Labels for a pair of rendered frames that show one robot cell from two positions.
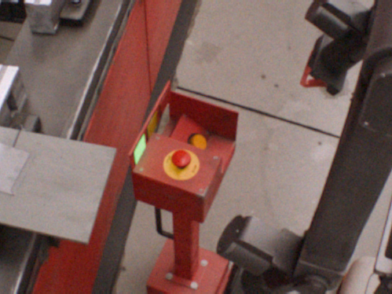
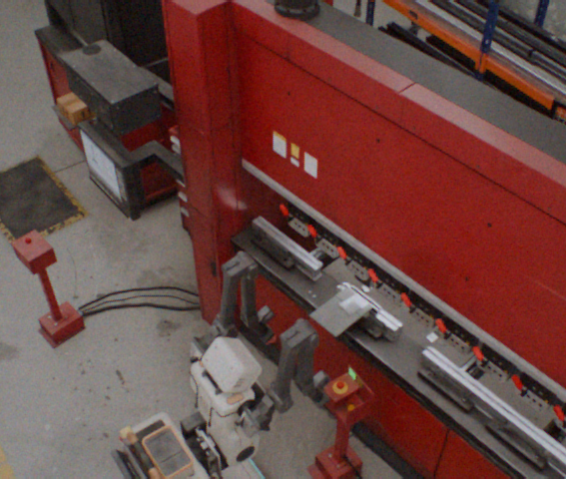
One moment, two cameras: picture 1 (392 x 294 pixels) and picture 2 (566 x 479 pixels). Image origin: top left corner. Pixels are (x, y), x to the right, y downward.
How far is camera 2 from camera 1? 3.11 m
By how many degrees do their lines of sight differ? 67
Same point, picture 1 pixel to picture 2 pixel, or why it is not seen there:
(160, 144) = (353, 386)
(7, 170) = (347, 306)
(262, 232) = (265, 311)
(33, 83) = (397, 346)
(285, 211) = not seen: outside the picture
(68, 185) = (330, 318)
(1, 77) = (393, 324)
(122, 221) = (387, 455)
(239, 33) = not seen: outside the picture
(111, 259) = (369, 439)
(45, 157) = (345, 318)
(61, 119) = (374, 347)
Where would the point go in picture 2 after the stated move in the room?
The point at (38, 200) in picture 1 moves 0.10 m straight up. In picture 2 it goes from (331, 310) to (332, 297)
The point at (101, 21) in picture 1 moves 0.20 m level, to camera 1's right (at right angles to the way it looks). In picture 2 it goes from (416, 382) to (396, 412)
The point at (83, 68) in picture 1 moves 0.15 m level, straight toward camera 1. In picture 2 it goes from (393, 364) to (364, 355)
